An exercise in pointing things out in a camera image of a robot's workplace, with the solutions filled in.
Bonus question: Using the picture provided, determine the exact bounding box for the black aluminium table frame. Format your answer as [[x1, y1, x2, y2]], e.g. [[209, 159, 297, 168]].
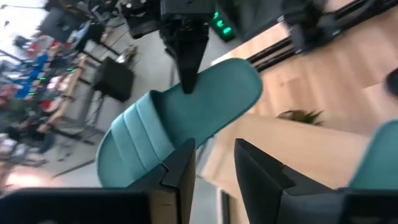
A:
[[245, 0, 398, 73]]

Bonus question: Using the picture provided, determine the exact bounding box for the teal rubber slide sandal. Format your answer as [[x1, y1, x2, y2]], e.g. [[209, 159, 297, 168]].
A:
[[348, 119, 398, 191], [95, 57, 264, 189]]

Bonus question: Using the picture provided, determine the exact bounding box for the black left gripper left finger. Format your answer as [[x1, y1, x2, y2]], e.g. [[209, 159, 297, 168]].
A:
[[0, 138, 197, 224]]

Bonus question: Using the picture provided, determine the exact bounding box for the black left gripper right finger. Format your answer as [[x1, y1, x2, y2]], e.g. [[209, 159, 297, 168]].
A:
[[234, 138, 398, 224]]

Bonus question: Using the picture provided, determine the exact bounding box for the black monitor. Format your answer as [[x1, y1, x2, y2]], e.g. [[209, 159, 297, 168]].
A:
[[39, 6, 82, 44]]

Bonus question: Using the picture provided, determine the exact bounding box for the small green potted plant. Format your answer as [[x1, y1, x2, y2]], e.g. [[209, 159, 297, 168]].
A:
[[275, 108, 324, 126]]

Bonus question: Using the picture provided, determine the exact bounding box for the black box on stand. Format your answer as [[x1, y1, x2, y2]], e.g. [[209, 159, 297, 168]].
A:
[[92, 57, 135, 103]]

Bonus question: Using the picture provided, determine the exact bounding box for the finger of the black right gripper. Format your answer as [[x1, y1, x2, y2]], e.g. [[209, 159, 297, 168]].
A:
[[172, 27, 210, 95]]

